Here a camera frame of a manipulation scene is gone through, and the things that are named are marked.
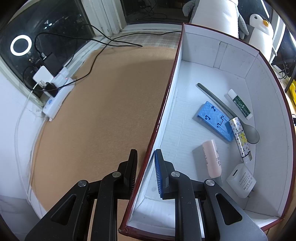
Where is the red box white interior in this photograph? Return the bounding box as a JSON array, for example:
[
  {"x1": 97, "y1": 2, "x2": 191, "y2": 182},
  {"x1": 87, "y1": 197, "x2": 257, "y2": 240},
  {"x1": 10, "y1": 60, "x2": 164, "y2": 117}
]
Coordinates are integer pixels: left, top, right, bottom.
[{"x1": 119, "y1": 24, "x2": 295, "y2": 240}]

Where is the white usb wall charger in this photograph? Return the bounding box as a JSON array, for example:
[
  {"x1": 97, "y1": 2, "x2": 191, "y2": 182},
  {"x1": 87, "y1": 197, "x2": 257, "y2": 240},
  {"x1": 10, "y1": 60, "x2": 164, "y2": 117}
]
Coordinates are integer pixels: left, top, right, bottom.
[{"x1": 226, "y1": 163, "x2": 256, "y2": 198}]

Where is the yellow fruit bowl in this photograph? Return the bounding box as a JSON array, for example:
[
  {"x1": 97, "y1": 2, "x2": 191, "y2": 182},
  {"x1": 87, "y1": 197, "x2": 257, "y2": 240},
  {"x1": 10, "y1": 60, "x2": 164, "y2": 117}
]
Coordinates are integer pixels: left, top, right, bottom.
[{"x1": 289, "y1": 80, "x2": 296, "y2": 106}]

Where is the green white tube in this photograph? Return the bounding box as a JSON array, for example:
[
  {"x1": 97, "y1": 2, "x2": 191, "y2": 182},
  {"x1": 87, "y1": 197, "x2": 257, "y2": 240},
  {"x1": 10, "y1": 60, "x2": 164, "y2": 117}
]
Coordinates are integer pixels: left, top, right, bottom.
[{"x1": 227, "y1": 89, "x2": 253, "y2": 120}]

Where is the black cable on floor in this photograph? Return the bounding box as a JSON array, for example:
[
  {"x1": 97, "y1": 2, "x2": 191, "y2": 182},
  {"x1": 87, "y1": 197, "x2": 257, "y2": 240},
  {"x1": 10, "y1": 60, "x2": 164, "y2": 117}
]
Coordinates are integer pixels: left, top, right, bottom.
[{"x1": 23, "y1": 22, "x2": 183, "y2": 91}]

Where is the black plug on strip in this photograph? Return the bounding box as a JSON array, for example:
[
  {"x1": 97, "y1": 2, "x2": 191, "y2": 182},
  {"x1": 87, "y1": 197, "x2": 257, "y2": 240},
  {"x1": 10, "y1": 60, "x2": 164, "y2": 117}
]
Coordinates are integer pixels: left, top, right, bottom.
[{"x1": 44, "y1": 82, "x2": 59, "y2": 97}]

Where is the pink white bottle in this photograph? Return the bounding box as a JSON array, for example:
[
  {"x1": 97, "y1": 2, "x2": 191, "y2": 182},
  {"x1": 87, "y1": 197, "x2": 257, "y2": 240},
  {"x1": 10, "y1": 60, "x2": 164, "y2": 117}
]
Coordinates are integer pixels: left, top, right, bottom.
[{"x1": 202, "y1": 140, "x2": 222, "y2": 178}]

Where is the black power adapter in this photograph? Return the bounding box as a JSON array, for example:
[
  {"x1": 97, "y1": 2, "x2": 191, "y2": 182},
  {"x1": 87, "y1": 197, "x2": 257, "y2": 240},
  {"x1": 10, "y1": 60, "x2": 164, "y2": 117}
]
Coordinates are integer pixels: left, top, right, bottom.
[{"x1": 43, "y1": 53, "x2": 63, "y2": 77}]

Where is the blue phone stand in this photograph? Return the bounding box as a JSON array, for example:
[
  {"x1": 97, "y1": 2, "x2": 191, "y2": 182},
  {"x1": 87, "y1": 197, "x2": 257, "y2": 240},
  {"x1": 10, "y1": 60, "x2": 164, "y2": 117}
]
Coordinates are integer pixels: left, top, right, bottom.
[{"x1": 197, "y1": 101, "x2": 234, "y2": 142}]

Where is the large plush penguin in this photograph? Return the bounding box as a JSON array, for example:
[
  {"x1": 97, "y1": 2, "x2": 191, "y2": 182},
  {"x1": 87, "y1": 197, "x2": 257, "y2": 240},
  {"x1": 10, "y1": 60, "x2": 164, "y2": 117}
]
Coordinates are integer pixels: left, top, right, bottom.
[{"x1": 182, "y1": 0, "x2": 249, "y2": 40}]

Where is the grey metal spoon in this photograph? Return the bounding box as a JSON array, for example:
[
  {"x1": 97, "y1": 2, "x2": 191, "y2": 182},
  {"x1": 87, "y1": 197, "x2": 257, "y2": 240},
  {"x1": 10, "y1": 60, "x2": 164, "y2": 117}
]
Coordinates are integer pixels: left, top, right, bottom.
[{"x1": 196, "y1": 83, "x2": 260, "y2": 144}]

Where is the patterned white lip balm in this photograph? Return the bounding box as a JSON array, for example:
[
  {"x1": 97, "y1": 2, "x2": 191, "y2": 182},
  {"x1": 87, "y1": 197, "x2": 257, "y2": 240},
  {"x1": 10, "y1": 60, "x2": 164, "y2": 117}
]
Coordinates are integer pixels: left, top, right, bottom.
[{"x1": 229, "y1": 117, "x2": 252, "y2": 164}]

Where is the small plush penguin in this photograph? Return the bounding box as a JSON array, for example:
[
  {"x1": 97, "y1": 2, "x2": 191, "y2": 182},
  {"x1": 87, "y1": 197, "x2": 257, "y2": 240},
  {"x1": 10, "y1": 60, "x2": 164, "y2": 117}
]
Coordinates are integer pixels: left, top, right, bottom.
[{"x1": 248, "y1": 14, "x2": 275, "y2": 60}]

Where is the white power strip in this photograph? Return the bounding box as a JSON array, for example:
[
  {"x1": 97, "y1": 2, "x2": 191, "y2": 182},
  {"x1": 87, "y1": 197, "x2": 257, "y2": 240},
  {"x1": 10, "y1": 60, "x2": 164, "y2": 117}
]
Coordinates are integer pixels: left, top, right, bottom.
[{"x1": 42, "y1": 77, "x2": 76, "y2": 122}]

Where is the white charger on strip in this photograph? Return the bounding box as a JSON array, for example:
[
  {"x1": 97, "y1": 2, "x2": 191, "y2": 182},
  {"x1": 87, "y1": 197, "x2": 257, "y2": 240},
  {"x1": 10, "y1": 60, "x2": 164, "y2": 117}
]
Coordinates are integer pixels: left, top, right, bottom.
[{"x1": 33, "y1": 66, "x2": 54, "y2": 87}]

